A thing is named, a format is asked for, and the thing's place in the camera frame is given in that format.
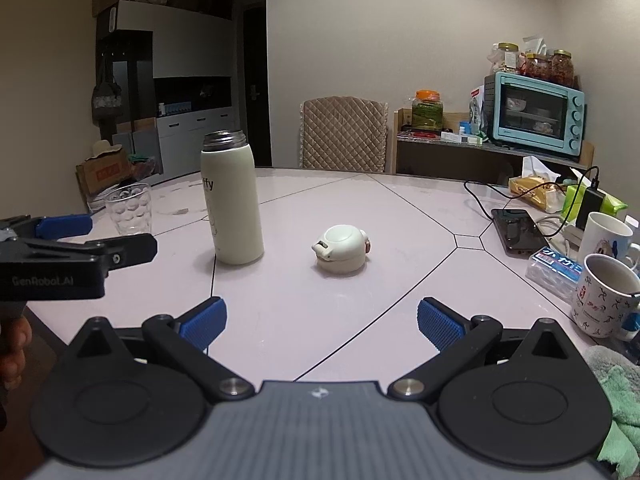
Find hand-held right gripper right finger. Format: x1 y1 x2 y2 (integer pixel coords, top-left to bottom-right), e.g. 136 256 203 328
387 296 571 403

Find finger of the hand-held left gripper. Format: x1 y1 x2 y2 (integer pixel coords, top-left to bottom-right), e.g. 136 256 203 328
85 233 159 272
20 213 95 242

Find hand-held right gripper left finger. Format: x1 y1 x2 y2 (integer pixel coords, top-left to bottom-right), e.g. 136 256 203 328
75 296 256 403

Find cream thermos bottle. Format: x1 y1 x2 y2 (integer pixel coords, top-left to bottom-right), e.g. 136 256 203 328
199 129 265 265

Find cream bottle cap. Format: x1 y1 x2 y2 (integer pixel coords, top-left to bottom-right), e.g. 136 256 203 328
310 224 372 272

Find person's left hand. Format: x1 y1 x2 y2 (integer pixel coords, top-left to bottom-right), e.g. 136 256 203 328
0 317 34 392

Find clear dimpled glass cup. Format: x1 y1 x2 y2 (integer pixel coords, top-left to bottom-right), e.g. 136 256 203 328
103 182 153 236

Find white plastic bucket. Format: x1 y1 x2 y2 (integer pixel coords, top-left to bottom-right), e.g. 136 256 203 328
87 184 119 212

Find red-printed cardboard box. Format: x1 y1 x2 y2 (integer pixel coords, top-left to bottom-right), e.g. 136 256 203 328
74 152 134 196

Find straw hat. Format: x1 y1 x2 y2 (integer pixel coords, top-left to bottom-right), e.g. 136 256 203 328
91 139 124 161

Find colourful plastic bags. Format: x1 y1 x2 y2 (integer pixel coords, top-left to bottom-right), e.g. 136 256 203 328
129 152 160 177

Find black smartphone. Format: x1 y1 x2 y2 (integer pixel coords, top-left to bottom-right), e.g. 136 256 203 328
490 208 551 256

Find blue and white tissue pack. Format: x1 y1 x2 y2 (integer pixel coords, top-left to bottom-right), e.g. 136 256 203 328
524 245 586 301

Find grey hanging bag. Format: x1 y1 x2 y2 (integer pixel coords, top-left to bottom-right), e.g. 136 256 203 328
91 54 124 124

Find white mug with figures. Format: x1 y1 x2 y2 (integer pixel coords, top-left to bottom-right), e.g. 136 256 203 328
571 253 640 340

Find yellow tissue pack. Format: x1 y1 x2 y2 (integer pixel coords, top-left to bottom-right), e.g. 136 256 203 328
508 174 566 213

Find wooden side shelf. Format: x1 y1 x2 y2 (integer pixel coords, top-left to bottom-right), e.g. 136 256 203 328
392 108 596 187

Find white cartoon mug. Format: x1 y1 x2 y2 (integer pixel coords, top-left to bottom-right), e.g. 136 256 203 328
579 211 640 272

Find black power adapter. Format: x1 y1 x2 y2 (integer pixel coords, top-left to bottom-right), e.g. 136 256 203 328
574 187 606 231

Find green towel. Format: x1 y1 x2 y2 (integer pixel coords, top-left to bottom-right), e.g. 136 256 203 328
582 344 640 467

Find dark door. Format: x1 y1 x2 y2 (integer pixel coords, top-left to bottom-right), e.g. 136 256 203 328
243 4 274 167

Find orange-lidded pickle jar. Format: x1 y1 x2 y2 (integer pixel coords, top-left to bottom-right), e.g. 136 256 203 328
410 89 445 134

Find beige quilted chair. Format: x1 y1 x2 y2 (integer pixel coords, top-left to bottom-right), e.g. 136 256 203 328
298 95 390 171

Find green and white package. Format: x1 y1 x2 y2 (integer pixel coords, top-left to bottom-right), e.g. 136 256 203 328
468 87 489 139

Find green wipes pack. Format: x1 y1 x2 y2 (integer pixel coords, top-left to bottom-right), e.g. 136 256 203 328
564 183 629 216

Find white and black cabinet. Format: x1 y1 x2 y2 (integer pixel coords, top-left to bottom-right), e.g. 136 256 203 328
94 0 236 182

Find teal toaster oven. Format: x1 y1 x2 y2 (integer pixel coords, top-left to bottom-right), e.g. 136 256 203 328
483 70 586 164

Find short chili jar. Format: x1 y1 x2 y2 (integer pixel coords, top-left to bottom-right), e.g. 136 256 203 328
524 53 551 79

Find tall chili jar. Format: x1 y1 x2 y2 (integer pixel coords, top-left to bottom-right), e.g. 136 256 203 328
549 49 575 86

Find black charging cable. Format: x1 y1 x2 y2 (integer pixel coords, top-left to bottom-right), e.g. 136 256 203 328
463 164 601 222

